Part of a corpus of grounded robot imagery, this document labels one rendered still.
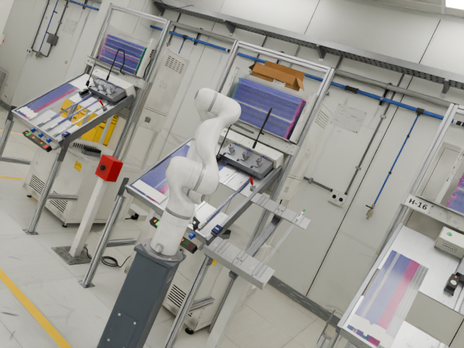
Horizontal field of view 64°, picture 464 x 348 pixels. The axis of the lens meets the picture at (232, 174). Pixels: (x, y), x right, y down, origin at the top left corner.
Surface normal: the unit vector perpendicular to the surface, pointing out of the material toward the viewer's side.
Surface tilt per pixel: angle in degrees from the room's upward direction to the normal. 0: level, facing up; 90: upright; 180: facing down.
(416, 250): 44
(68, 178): 90
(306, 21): 90
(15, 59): 90
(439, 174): 90
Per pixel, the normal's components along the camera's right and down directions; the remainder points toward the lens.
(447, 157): -0.48, -0.11
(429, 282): -0.05, -0.73
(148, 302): -0.20, 0.04
